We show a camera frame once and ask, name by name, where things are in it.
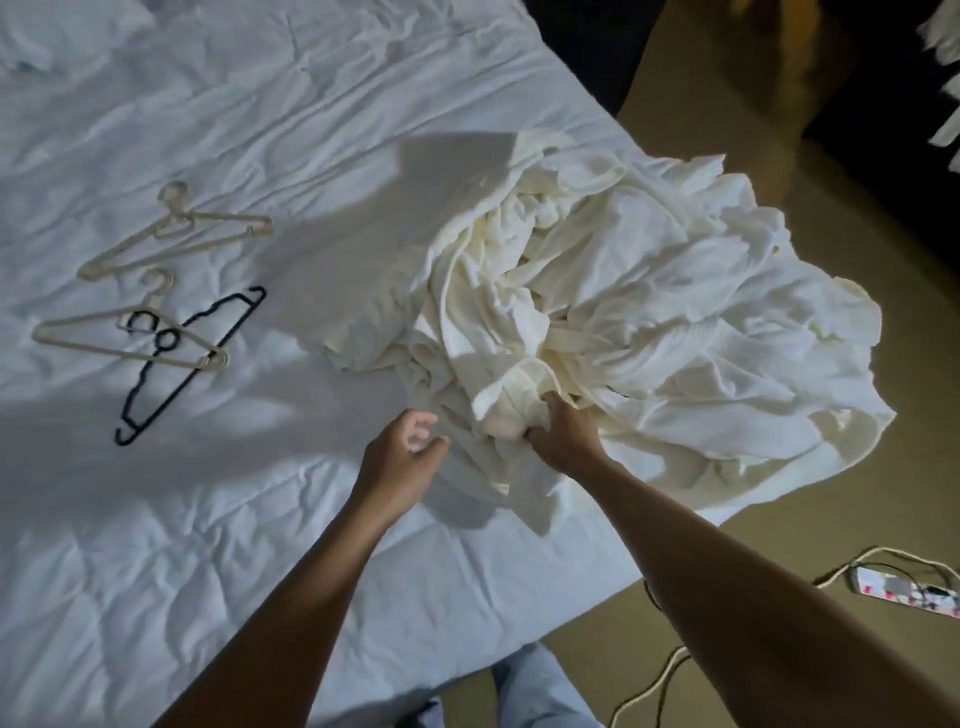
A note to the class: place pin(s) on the person's right hand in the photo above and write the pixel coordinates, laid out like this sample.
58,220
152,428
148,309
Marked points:
568,439

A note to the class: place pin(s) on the person's left hand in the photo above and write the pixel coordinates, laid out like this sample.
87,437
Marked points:
390,465

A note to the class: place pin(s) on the person's left thumb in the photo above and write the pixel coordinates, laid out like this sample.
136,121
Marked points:
433,452

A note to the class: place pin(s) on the person's right fingers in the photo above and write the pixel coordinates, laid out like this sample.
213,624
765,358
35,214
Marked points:
546,420

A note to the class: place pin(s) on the pile of cream white garments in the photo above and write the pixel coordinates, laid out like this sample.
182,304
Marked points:
637,322

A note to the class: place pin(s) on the person's right forearm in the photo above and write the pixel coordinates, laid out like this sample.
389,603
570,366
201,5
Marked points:
750,615

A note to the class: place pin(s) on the person's left forearm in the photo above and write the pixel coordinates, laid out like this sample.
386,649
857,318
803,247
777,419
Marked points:
285,622

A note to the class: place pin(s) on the white bed sheet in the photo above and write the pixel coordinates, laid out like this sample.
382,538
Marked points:
225,300

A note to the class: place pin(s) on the person's blue jeans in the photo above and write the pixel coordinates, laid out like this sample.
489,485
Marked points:
536,694

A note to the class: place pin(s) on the black plastic clothes hanger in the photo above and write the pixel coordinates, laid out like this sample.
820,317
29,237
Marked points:
187,352

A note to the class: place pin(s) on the cream plastic clothes hanger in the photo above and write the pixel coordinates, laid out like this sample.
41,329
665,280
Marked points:
176,236
112,334

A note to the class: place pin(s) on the white power strip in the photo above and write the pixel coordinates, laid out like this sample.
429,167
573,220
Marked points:
907,591

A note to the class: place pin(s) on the white hanging cloth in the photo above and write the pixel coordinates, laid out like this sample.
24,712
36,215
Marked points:
946,75

